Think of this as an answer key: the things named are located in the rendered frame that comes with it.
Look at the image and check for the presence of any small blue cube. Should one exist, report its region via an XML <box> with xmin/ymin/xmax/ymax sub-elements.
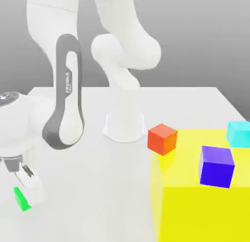
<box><xmin>198</xmin><ymin>145</ymin><xmax>235</xmax><ymax>189</ymax></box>

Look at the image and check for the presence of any small cyan cube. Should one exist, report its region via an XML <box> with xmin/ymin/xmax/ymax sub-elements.
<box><xmin>226</xmin><ymin>121</ymin><xmax>250</xmax><ymax>149</ymax></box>

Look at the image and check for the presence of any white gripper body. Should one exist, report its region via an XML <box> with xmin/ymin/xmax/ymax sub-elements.
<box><xmin>14</xmin><ymin>168</ymin><xmax>46</xmax><ymax>207</ymax></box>

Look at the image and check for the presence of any small green cube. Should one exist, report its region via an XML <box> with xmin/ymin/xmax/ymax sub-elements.
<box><xmin>13</xmin><ymin>186</ymin><xmax>32</xmax><ymax>212</ymax></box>

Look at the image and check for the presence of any large yellow box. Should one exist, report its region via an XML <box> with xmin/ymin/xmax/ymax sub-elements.
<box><xmin>149</xmin><ymin>128</ymin><xmax>250</xmax><ymax>242</ymax></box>

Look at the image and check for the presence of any small orange cube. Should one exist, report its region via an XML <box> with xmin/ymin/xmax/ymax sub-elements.
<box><xmin>147</xmin><ymin>123</ymin><xmax>178</xmax><ymax>156</ymax></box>

